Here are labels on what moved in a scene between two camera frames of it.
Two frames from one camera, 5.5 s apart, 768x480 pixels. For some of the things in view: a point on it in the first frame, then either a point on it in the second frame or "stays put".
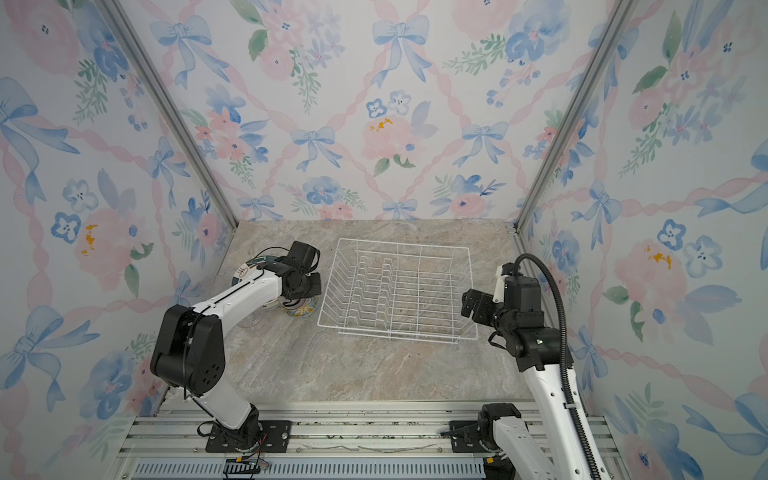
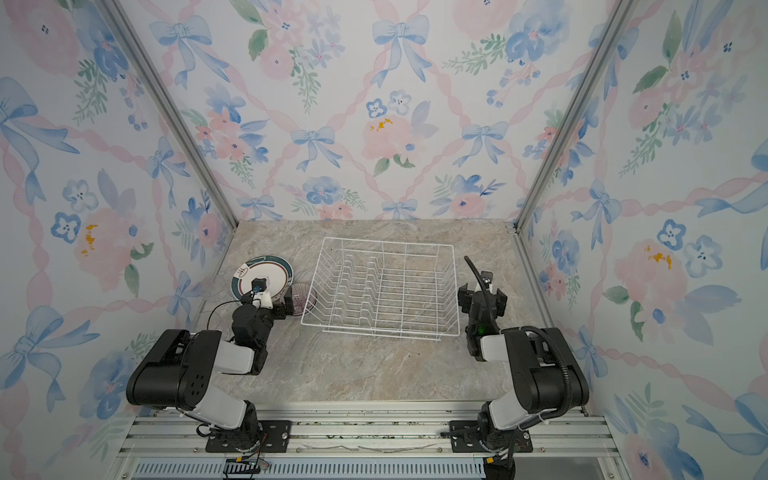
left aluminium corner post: (127, 34) stays put
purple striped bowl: (301, 308) stays put
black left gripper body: (311, 287) -> (279, 313)
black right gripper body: (505, 323) -> (467, 297)
